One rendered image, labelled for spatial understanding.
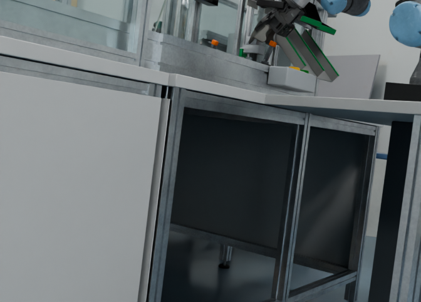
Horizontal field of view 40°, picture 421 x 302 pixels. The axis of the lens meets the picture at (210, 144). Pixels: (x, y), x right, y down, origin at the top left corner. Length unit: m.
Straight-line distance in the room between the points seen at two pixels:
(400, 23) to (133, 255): 0.97
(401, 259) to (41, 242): 0.79
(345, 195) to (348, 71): 3.21
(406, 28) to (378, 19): 4.26
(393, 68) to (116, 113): 4.67
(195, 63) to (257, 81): 0.33
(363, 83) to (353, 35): 0.67
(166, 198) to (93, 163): 0.26
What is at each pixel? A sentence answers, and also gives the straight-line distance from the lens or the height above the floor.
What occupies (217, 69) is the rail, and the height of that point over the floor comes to 0.91.
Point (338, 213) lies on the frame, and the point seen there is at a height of 0.41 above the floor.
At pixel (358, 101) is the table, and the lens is 1.46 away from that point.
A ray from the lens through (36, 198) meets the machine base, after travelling 1.13.
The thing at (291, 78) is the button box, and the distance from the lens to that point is 1.85.
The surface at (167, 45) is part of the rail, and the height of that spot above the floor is 0.93.
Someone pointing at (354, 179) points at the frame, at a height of 0.58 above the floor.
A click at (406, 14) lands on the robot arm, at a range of 1.73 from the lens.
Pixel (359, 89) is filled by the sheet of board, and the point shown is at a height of 1.24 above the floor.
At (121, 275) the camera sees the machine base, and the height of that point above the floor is 0.39.
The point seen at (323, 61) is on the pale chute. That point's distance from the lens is 2.53.
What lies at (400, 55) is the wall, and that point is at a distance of 5.73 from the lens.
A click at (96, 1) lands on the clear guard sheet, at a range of 1.25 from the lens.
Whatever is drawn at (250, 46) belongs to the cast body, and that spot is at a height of 1.05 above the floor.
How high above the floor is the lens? 0.76
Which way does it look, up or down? 2 degrees down
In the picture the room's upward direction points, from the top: 7 degrees clockwise
